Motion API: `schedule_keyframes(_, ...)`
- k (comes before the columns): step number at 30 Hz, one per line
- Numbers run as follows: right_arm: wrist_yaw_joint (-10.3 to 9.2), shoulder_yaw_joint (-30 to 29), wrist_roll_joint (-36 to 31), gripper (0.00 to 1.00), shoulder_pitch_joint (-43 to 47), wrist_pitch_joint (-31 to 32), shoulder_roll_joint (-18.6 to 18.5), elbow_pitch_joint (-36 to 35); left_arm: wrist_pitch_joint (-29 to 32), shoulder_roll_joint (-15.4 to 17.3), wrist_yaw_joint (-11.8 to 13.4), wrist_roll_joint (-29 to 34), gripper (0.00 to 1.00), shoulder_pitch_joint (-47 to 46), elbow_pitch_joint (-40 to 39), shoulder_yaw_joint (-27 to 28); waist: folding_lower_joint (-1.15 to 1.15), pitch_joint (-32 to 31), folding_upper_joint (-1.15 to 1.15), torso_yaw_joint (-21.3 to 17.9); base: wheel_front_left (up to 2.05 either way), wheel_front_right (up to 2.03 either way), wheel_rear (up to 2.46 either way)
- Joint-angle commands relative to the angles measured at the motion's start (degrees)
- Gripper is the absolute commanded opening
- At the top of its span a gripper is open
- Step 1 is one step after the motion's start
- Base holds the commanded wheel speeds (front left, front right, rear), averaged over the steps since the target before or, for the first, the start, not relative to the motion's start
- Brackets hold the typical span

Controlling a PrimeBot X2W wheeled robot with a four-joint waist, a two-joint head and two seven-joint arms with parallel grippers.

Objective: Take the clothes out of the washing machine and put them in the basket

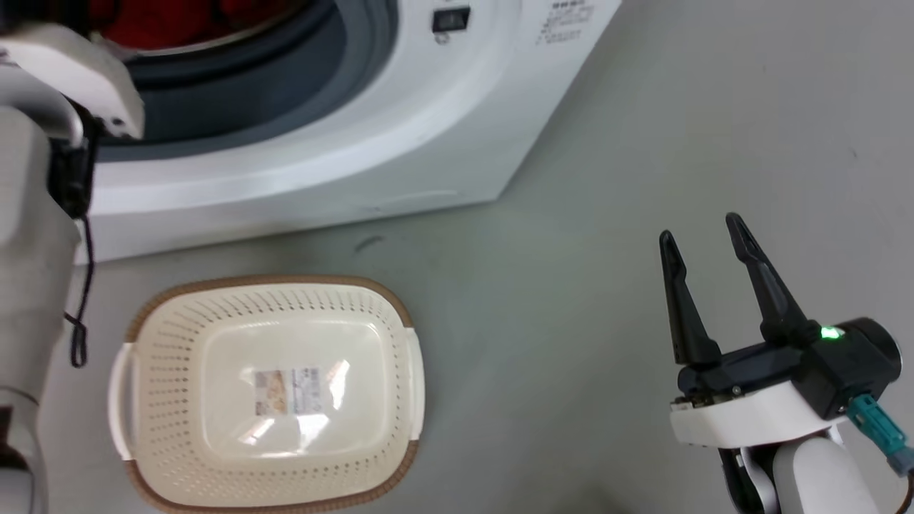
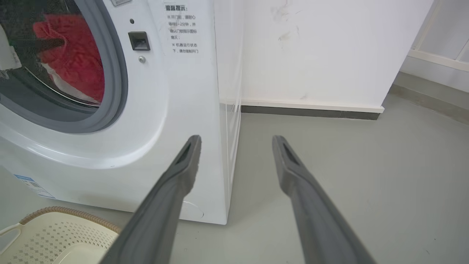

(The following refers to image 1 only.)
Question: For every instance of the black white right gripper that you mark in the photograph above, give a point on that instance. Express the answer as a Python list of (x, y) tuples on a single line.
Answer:
[(750, 414)]

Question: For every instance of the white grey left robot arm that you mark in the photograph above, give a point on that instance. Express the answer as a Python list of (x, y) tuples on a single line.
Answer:
[(28, 235)]

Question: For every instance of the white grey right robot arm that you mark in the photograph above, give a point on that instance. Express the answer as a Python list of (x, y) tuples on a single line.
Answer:
[(807, 478)]

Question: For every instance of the white front-load washing machine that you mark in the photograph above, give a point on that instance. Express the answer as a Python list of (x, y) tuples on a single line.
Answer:
[(400, 135)]

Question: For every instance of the paper sticker in basket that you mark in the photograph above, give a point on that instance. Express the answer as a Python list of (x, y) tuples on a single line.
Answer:
[(287, 391)]

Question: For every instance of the cream laundry basket brown rim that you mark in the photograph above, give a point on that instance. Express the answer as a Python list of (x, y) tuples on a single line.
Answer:
[(214, 428)]

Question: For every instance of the grey rubber door gasket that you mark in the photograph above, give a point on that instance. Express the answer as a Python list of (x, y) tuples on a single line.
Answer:
[(285, 78)]

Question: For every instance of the red garment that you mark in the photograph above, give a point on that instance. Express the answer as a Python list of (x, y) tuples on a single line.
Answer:
[(164, 21)]

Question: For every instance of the black wrist camera green light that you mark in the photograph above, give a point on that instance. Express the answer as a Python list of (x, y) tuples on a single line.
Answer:
[(850, 364)]

